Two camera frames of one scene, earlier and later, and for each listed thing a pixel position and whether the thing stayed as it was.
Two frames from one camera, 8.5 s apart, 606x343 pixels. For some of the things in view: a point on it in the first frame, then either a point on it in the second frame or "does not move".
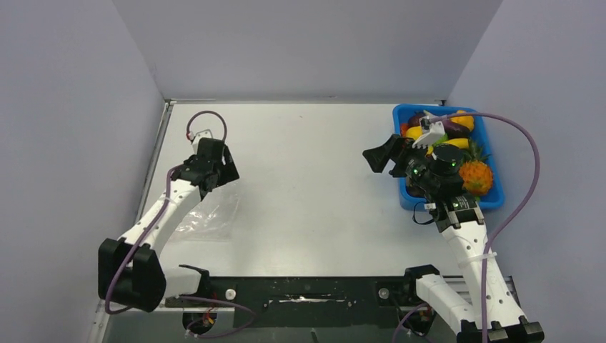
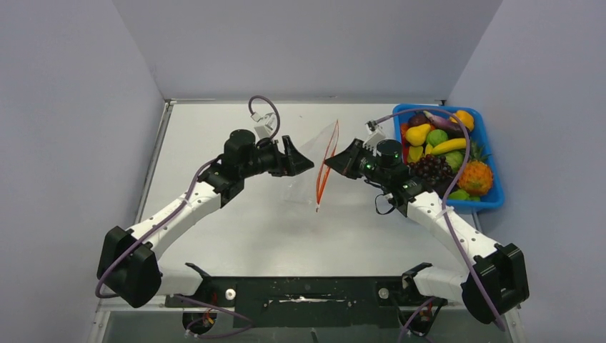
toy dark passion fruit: [414, 121] does not move
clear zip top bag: [212, 219] → [309, 186]
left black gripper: [228, 174] → [296, 162]
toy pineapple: [476, 174] does not move
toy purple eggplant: [454, 131] does not move
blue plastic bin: [493, 199] does not move
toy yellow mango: [414, 131] does not move
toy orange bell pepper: [466, 120] does not move
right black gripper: [378, 158] → [346, 162]
